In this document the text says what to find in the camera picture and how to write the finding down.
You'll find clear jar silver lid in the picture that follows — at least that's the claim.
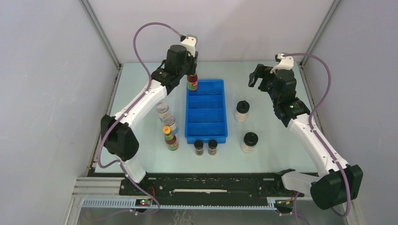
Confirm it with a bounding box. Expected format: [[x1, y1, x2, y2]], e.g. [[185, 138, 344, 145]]
[[156, 102, 171, 122], [162, 115, 178, 135]]

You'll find red sauce bottle yellow cap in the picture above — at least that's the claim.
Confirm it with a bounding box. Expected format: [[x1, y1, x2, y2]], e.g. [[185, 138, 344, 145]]
[[162, 126, 179, 151]]

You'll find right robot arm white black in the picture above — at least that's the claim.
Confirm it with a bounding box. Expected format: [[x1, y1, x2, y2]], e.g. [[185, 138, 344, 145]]
[[248, 64, 363, 210]]

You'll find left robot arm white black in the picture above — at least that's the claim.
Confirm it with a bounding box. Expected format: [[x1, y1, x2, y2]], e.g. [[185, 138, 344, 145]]
[[100, 44, 198, 195]]

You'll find white spice jar black lid far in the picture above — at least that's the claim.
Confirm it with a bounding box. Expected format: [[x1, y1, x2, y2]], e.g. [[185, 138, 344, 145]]
[[234, 100, 250, 122]]

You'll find white spice jar black lid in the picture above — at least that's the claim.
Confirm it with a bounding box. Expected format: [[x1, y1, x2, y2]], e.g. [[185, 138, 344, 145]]
[[234, 100, 250, 122], [241, 132, 259, 153]]

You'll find white spice jar black lid near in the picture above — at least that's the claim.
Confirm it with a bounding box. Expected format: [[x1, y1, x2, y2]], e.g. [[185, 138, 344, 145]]
[[241, 132, 259, 153]]

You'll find blue compartment tray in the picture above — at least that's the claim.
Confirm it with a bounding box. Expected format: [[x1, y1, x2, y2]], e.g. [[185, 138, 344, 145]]
[[184, 79, 228, 144]]

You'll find small pepper jar right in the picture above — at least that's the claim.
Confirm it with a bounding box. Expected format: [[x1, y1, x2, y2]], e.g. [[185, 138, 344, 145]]
[[208, 139, 218, 156]]

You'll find small pepper jar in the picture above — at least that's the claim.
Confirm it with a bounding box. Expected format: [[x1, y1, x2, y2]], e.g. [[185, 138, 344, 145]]
[[194, 140, 204, 156], [208, 139, 218, 156]]

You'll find small pepper jar left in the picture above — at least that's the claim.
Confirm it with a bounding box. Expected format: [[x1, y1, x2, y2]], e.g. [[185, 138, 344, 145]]
[[194, 140, 204, 156]]

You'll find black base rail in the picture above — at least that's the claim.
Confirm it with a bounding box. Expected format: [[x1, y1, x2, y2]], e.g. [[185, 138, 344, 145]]
[[119, 173, 294, 207]]

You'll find aluminium frame front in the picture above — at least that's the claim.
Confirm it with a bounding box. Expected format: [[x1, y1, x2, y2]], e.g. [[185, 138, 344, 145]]
[[71, 177, 355, 210]]

